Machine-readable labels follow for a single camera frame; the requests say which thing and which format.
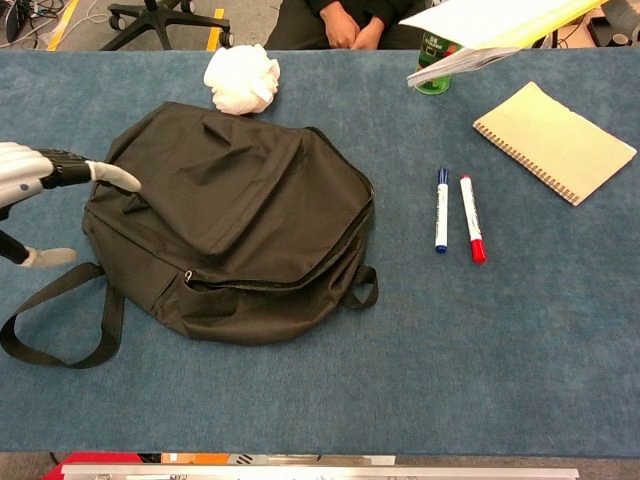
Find aluminium profile rail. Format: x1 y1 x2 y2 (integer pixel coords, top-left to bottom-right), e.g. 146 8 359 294
59 463 581 480

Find tan spiral notebook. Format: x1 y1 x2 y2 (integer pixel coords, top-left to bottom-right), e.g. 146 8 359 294
472 81 638 207

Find white mesh bath pouf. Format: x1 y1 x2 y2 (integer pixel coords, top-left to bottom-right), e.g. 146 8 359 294
202 43 282 116

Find green Pringles can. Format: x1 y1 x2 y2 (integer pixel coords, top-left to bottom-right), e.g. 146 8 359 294
412 29 464 96

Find red whiteboard marker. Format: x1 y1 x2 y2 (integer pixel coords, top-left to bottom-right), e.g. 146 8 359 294
458 174 489 265

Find white and yellow booklet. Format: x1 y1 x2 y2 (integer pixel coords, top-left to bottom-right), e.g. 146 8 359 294
398 0 609 90

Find seated person in black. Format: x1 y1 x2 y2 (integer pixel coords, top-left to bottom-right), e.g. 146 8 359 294
263 0 426 51

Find red box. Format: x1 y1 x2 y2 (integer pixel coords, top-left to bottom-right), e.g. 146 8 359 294
49 452 164 480

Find black cables on floor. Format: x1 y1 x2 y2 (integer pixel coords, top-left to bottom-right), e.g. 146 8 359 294
0 0 66 46

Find blue whiteboard marker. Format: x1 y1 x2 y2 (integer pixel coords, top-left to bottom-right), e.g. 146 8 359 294
433 167 451 255

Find brown tray with cups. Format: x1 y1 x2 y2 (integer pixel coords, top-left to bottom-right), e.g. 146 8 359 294
587 19 640 49

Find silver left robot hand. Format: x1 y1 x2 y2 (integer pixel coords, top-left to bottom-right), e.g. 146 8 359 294
0 141 143 270

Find black fabric backpack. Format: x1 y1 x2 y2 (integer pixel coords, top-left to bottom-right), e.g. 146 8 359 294
0 101 381 370

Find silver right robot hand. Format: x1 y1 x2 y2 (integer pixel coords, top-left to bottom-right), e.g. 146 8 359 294
603 0 640 31

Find black office chair base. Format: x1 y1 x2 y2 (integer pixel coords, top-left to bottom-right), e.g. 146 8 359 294
99 0 236 51

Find blue felt table cover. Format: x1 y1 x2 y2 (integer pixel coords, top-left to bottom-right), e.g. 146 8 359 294
0 48 640 456

